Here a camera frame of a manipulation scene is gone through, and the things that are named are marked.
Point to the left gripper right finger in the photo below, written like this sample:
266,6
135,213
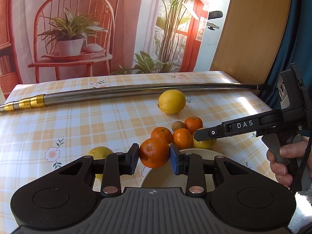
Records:
191,164

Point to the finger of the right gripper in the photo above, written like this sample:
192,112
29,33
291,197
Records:
240,126

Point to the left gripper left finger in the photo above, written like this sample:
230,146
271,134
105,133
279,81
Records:
114,166

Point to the yellow green round fruit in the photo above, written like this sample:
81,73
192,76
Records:
100,152

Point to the large yellow lemon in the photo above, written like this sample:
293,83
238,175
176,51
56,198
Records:
208,144

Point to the large orange mandarin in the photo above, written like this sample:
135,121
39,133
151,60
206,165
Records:
154,152

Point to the brown kiwi fruit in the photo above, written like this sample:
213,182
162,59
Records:
177,125

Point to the small orange mandarin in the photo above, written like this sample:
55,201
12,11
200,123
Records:
193,123

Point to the orange mandarin at front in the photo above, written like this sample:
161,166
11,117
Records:
163,133

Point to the teal curtain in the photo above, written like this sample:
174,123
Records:
295,48

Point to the yellow lemon near pole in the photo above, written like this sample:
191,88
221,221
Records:
171,101

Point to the wooden headboard panel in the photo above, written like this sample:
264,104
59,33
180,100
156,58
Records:
250,39

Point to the telescopic metal fruit picker pole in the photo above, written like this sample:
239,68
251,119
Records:
79,96

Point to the printed room backdrop cloth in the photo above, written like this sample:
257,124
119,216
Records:
45,40

